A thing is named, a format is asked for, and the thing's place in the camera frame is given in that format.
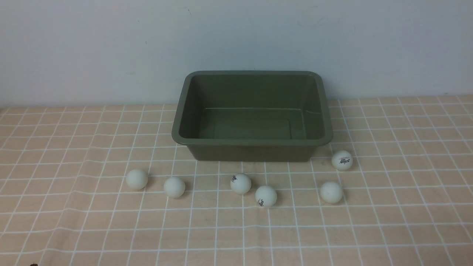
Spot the checkered peach tablecloth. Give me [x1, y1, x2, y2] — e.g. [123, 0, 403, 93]
[0, 95, 473, 266]

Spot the white ping-pong ball logo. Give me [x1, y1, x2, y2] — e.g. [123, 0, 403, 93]
[331, 150, 353, 171]
[230, 173, 251, 195]
[255, 185, 277, 208]

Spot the white ping-pong ball front logo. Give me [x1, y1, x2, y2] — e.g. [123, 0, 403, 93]
[255, 185, 277, 208]

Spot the white ping-pong ball plain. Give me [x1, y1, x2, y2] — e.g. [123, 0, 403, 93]
[320, 181, 344, 204]

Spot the white ping-pong ball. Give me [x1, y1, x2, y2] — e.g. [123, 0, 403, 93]
[163, 177, 186, 198]
[125, 169, 149, 190]

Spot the olive green plastic bin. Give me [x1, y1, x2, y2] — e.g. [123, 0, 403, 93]
[171, 71, 333, 162]

